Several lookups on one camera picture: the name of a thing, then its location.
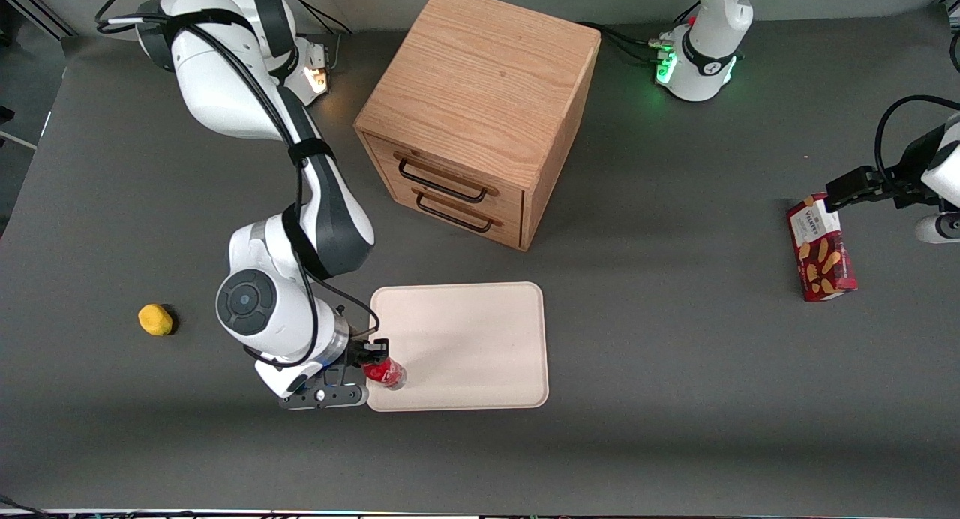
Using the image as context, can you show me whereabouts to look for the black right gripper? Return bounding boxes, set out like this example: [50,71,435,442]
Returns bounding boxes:
[300,338,391,391]

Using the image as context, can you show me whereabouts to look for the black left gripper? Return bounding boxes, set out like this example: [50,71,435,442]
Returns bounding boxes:
[826,124,947,214]

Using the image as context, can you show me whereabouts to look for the red coke bottle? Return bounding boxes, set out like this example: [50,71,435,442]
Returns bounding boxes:
[363,357,408,392]

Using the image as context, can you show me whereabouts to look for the cream plastic tray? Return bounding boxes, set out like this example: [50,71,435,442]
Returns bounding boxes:
[365,281,550,413]

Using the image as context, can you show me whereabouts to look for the red shortbread cookie box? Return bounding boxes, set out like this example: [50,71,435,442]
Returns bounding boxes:
[786,193,859,302]

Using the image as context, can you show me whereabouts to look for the yellow lemon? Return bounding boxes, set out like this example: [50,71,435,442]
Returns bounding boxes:
[138,304,175,337]

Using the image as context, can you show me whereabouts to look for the oak wooden drawer cabinet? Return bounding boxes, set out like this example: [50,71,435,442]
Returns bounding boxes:
[353,0,602,252]

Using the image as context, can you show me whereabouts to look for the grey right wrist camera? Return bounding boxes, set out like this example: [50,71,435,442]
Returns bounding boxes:
[279,382,370,410]

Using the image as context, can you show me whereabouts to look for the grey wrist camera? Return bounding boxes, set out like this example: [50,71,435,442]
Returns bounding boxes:
[279,382,370,410]
[914,212,960,245]

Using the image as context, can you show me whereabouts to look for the black left gripper cable loop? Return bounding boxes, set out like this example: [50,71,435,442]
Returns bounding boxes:
[873,94,960,191]

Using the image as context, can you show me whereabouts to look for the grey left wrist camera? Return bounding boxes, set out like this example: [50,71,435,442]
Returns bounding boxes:
[914,212,960,245]

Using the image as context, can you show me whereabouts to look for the wooden drawer black handle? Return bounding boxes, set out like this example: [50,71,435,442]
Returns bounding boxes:
[363,134,526,221]
[390,183,524,250]

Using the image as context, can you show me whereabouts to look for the black left base cables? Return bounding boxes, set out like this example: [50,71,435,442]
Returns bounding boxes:
[576,0,701,64]

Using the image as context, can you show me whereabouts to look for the black base cables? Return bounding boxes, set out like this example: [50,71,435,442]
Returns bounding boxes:
[279,0,355,37]
[576,0,701,64]

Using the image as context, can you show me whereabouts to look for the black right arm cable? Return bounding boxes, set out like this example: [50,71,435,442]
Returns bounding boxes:
[95,0,380,371]

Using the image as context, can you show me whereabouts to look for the black right base cables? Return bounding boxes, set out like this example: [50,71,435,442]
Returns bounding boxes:
[279,0,355,37]

